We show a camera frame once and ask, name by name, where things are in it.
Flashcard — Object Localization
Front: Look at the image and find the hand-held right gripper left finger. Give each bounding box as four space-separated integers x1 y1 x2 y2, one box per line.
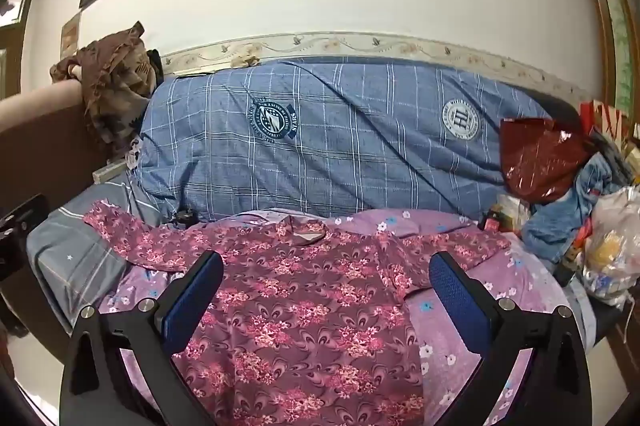
59 249 224 426

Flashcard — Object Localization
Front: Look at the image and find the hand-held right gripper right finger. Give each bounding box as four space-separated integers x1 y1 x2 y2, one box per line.
428 250 593 426

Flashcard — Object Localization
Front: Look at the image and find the maroon floral shirt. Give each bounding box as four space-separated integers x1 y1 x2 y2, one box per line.
82 200 511 426

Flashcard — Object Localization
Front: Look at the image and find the purple floral bedsheet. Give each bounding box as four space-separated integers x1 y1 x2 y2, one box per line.
97 206 591 426

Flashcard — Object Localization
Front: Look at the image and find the grey striped sheet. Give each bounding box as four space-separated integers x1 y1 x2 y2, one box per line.
27 169 171 332

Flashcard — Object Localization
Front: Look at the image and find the small red bottle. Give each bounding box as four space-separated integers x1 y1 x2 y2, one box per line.
482 203 506 232

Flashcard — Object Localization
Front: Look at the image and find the wooden bed headboard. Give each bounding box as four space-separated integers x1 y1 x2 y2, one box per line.
0 81 108 227

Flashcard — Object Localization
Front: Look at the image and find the blue denim cloth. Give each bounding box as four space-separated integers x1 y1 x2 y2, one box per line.
522 151 631 264

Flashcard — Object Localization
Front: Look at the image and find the red plastic bag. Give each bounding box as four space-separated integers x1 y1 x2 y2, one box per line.
500 116 593 207

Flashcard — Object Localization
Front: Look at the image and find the white plastic bag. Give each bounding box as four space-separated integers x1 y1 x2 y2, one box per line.
580 186 640 312

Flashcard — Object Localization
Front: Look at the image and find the blue plaid quilt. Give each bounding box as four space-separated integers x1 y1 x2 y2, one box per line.
127 56 556 227

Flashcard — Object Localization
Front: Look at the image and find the brown patterned cloth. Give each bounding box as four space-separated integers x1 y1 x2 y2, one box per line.
50 21 158 157

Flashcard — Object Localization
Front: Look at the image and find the dark framed window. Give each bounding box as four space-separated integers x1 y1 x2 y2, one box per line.
0 0 40 100

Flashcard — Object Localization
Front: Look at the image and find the red printed box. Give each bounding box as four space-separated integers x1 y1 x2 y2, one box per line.
580 100 640 142

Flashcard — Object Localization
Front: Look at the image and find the small wall picture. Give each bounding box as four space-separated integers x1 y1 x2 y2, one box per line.
60 10 82 60

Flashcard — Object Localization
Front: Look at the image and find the gold framed wall picture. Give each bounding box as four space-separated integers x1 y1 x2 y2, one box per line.
565 0 640 107

